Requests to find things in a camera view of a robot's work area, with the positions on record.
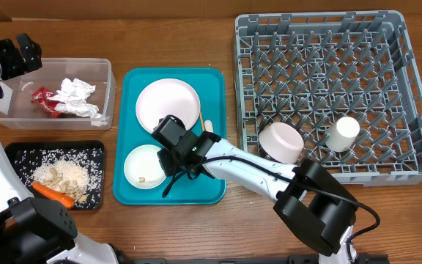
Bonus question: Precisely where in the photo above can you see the pink small bowl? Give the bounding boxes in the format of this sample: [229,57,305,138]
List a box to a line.
[258,122,304,164]

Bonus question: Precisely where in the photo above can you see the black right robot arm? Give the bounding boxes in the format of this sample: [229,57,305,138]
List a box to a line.
[152,115,357,263]

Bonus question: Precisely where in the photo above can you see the white tissue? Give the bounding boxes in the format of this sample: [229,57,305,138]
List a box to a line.
[48,78,107,127]

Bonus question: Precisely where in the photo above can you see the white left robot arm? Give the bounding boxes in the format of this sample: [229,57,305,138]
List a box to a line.
[0,34,130,263]

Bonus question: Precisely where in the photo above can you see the red snack wrapper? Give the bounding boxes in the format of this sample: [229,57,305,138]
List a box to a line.
[31,87,62,118]

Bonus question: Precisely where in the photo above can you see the white bowl with food scraps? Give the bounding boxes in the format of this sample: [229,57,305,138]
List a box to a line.
[124,144,166,189]

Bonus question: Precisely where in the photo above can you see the white plastic cup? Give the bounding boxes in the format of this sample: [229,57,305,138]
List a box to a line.
[325,117,360,152]

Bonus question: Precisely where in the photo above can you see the black food waste tray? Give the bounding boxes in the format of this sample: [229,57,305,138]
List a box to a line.
[4,140,106,211]

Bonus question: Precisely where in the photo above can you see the orange carrot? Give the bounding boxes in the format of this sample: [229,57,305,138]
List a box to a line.
[32,182,75,209]

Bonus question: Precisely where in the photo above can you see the grey dishwasher rack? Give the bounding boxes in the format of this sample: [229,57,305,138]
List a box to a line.
[234,10,422,186]

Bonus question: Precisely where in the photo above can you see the wooden chopstick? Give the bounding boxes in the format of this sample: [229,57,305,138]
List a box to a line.
[199,112,206,131]

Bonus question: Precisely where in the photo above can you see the pile of rice scraps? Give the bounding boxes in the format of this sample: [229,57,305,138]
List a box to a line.
[12,148,104,210]

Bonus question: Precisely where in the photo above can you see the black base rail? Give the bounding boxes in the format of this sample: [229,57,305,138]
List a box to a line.
[130,254,390,264]

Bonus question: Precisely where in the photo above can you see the white plastic fork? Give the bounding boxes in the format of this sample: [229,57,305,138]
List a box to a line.
[204,120,214,133]

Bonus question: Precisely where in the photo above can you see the large white plate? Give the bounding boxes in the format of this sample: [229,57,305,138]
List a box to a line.
[136,78,201,133]

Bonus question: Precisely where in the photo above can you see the clear plastic bin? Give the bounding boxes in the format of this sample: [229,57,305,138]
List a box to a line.
[0,58,116,130]

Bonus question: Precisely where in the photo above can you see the teal plastic tray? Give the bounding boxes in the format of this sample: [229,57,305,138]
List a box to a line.
[113,67,226,205]

